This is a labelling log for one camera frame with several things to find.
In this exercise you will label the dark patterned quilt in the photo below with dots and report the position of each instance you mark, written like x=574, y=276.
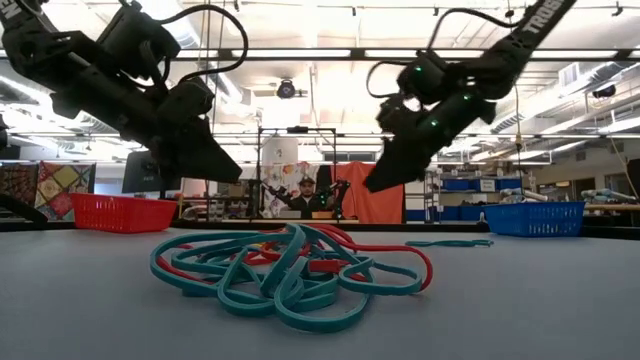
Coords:
x=17, y=185

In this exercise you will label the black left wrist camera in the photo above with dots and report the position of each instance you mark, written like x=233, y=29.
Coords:
x=185, y=100

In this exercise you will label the black distant frame stand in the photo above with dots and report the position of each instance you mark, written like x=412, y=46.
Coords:
x=297, y=129

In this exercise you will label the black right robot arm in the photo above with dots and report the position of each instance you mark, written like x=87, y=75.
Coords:
x=525, y=35

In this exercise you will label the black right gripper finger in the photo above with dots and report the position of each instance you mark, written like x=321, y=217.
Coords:
x=400, y=165

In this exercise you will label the blue-grey table mat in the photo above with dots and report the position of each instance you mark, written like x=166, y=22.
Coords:
x=500, y=310

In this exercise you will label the black ceiling camera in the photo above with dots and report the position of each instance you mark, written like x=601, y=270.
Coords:
x=286, y=89
x=604, y=91

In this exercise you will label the white floral hanging cloth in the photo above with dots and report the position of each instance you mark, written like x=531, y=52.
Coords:
x=280, y=175

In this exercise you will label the blue plastic basket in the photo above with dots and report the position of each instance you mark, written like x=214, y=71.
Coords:
x=535, y=220

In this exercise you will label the black distant robot arm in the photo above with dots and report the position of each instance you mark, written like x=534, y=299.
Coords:
x=277, y=192
x=340, y=190

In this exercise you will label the pale rolled fabric bundle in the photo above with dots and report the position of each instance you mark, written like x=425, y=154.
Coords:
x=530, y=196

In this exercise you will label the white round column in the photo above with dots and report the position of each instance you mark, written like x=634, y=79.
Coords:
x=280, y=150

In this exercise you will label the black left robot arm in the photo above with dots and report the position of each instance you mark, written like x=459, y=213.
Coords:
x=30, y=50

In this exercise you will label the blue storage bin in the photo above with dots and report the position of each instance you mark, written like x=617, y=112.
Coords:
x=450, y=214
x=510, y=184
x=456, y=184

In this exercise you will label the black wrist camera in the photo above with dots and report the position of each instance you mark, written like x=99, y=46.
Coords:
x=395, y=115
x=185, y=100

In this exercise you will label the red plastic basket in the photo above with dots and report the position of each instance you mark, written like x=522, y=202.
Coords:
x=120, y=215

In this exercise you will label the orange hanging cloth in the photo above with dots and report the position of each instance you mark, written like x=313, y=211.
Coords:
x=380, y=207

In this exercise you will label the colourful patchwork quilt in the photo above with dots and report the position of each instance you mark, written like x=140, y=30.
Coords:
x=55, y=190

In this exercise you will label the person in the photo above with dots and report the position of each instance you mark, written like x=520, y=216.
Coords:
x=306, y=202

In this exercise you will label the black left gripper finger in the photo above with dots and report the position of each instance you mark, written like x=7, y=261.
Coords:
x=205, y=155

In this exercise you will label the black computer monitor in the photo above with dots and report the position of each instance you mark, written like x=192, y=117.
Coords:
x=140, y=175

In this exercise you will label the teal rolled fabric bundle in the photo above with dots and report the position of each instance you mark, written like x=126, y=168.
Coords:
x=602, y=195

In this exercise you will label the teal rubber band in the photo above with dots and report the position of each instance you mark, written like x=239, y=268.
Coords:
x=154, y=265
x=320, y=326
x=390, y=290
x=295, y=230
x=240, y=307
x=175, y=260

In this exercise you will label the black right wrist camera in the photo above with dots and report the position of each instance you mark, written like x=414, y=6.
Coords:
x=395, y=115

